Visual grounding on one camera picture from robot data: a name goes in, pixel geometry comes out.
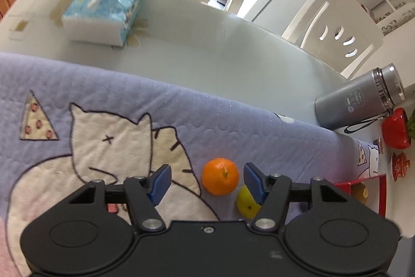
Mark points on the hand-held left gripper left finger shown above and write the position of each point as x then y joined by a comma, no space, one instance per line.
160,183

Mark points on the green leafy plant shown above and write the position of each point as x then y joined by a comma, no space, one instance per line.
411,124

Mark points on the purple cat print blanket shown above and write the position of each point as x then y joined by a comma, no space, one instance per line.
97,95

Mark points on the small copper ornament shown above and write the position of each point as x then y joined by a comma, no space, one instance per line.
380,146

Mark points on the blue tissue box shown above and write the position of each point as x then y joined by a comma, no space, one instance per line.
103,4

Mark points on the orange tangerine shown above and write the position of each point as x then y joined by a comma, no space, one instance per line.
220,176

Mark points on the white chair with slot holes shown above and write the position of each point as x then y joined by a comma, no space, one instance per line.
324,14

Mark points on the yellow fruit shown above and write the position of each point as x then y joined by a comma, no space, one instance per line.
360,193

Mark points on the yellow lemon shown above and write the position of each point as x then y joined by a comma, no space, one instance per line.
248,207

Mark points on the red tray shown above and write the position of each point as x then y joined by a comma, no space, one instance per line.
376,196

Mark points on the grey thermos bottle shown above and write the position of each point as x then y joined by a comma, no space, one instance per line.
350,101

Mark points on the small red ornament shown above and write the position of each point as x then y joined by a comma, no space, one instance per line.
401,166

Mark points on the red plant pot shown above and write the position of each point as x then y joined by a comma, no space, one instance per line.
395,131

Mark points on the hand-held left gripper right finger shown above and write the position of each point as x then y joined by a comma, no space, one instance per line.
253,182

